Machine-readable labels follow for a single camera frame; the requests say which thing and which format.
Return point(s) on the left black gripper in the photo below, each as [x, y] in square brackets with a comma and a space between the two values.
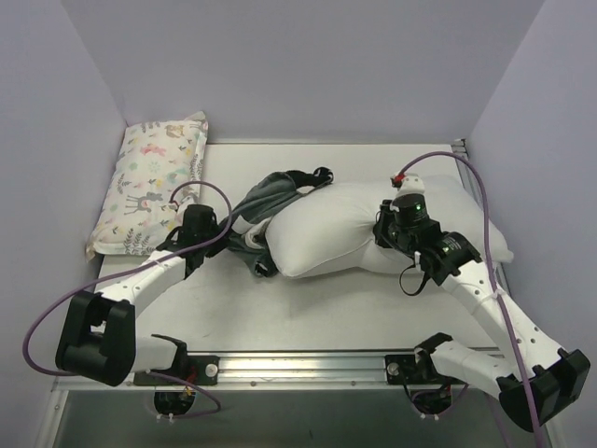
[216, 238]

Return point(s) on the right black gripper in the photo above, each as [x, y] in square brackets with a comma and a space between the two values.
[384, 226]

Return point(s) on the dark green plush pillowcase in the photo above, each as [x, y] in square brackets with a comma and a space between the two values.
[252, 215]

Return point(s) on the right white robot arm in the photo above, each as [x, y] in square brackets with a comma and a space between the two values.
[535, 378]

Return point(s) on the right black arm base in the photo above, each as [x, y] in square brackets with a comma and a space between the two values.
[430, 394]

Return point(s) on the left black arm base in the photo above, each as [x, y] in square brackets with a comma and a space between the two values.
[181, 392]

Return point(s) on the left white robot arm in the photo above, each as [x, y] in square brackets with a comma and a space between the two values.
[99, 337]

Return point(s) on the floral patterned white pillow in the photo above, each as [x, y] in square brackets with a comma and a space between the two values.
[155, 158]

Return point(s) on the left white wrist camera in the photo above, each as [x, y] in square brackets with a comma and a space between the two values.
[183, 205]

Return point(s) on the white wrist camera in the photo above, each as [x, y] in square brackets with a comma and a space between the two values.
[183, 205]
[407, 184]

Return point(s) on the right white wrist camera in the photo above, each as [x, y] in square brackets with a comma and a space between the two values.
[407, 184]

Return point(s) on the right side aluminium rail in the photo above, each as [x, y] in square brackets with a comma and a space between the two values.
[471, 181]

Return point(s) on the aluminium rail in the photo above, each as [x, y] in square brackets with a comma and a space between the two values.
[338, 370]
[471, 181]

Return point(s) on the front aluminium rail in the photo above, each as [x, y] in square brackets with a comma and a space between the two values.
[338, 370]

